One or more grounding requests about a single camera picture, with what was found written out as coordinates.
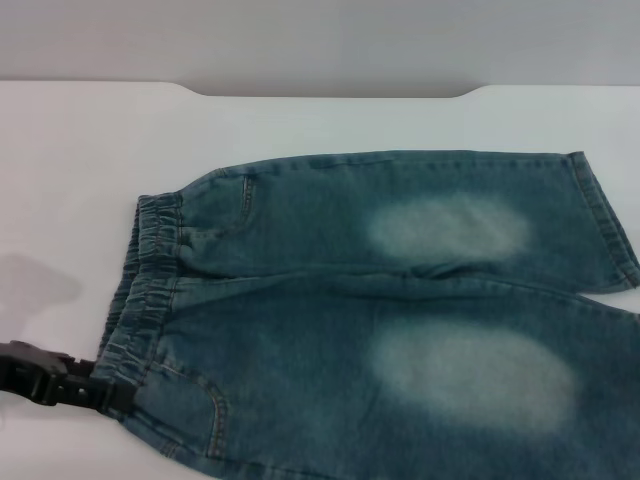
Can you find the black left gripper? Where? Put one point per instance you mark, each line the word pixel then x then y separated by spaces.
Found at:
pixel 30 372

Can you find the blue denim shorts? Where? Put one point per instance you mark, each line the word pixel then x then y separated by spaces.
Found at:
pixel 325 300

